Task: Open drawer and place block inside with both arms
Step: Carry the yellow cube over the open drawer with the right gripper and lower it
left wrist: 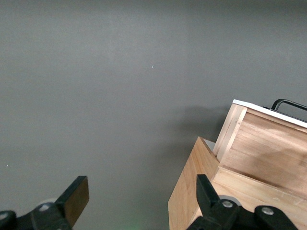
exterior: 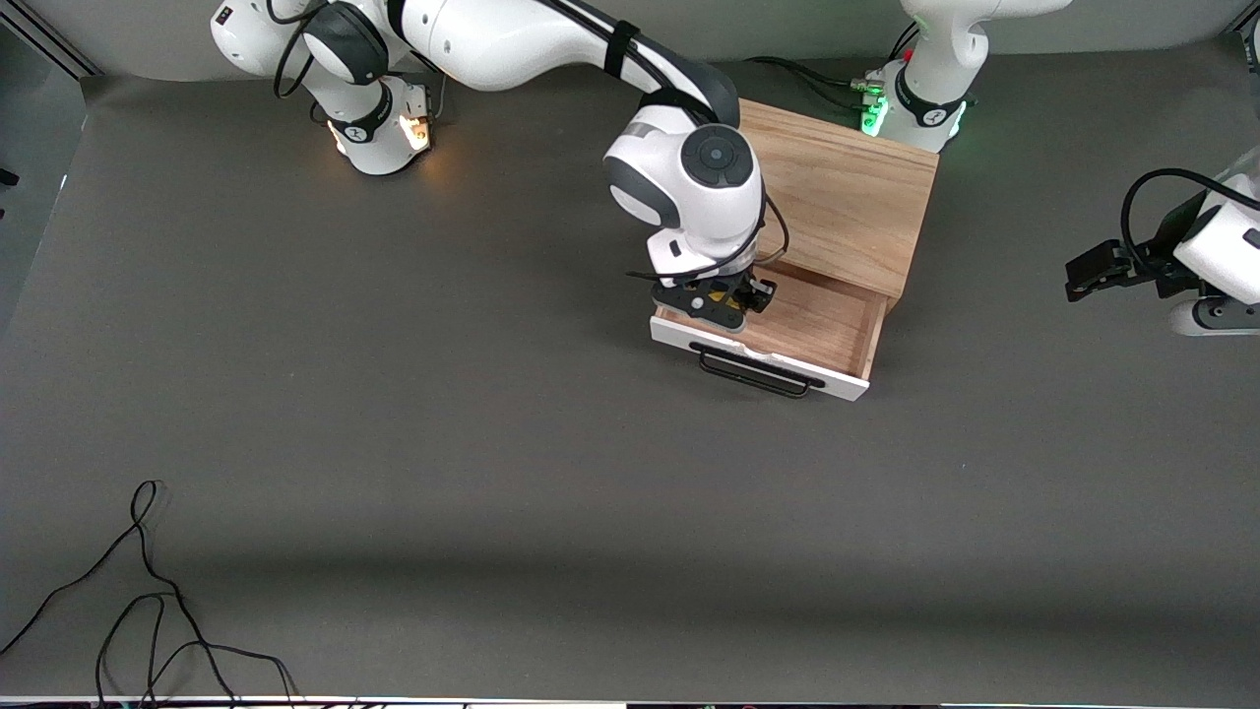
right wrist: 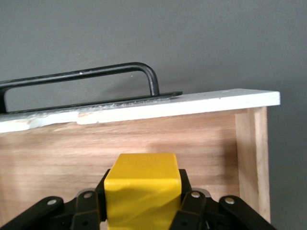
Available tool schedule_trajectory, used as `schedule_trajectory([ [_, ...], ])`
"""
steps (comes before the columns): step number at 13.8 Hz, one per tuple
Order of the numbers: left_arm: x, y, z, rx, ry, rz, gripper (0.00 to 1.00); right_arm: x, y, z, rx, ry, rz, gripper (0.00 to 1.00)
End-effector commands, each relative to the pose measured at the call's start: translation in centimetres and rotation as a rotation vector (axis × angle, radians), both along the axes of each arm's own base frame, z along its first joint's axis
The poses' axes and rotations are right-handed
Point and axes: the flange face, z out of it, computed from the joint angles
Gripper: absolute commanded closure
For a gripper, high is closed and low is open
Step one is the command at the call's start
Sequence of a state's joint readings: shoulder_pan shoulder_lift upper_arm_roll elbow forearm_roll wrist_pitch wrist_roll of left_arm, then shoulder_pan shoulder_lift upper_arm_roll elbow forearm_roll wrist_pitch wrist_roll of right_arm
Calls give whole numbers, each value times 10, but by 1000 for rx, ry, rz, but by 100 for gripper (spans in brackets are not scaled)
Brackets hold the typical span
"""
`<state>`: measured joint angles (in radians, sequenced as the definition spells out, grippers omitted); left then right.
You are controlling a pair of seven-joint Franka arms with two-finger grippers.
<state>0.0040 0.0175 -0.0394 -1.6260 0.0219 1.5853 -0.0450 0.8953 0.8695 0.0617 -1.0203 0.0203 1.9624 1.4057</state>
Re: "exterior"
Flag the black left arm base cables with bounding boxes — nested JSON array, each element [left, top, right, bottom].
[[745, 22, 922, 111]]

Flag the wooden drawer cabinet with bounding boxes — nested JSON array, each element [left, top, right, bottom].
[[728, 97, 941, 301]]

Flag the thin black loose cable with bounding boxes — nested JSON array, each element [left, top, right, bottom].
[[0, 480, 239, 706], [94, 591, 302, 709]]

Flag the white-front drawer with black handle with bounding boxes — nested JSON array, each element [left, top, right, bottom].
[[649, 260, 893, 403]]

